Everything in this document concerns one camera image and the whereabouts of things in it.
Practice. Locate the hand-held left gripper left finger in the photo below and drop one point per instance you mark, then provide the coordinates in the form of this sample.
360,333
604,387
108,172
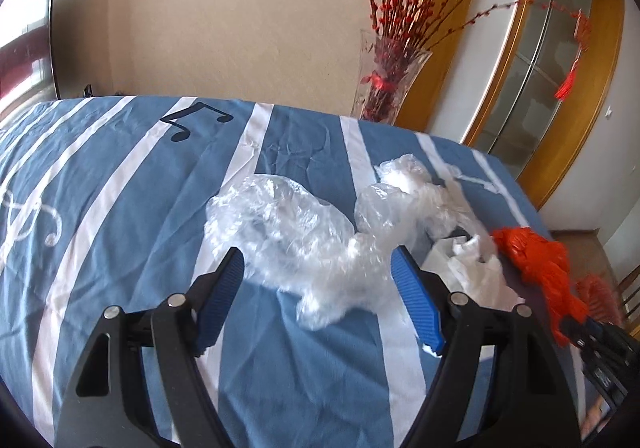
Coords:
220,298

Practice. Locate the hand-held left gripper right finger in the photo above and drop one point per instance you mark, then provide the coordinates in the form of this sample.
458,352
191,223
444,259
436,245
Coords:
415,295

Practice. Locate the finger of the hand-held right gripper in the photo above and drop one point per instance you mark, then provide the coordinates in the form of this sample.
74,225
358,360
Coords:
575,334

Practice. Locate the red basket with red liner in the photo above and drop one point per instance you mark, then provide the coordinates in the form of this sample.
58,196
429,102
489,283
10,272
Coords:
600,298

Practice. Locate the white plastic bag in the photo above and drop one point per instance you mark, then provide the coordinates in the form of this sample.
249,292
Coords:
470,268

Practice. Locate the red plastic bag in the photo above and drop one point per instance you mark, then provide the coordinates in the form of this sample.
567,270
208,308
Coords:
542,268

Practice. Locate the clear plastic bag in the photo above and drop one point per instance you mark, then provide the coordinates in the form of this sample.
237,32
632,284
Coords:
405,208
285,233

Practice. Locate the wooden chair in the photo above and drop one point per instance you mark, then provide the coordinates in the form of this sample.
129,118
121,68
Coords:
631,293

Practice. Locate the blue white striped tablecloth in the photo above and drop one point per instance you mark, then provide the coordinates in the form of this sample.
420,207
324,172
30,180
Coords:
150,208

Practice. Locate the clear glass vase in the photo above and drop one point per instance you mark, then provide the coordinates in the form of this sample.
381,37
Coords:
387,78

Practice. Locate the wooden framed glass door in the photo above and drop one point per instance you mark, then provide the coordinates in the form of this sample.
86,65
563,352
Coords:
545,78

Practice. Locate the red hanging knot ornament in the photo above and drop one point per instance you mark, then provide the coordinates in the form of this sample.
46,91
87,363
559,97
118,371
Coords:
575,58

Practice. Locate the black flat television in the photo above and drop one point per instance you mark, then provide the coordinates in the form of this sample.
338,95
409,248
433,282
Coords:
27,38

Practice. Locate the small white wall switch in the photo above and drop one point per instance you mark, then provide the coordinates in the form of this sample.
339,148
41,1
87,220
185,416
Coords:
611,112

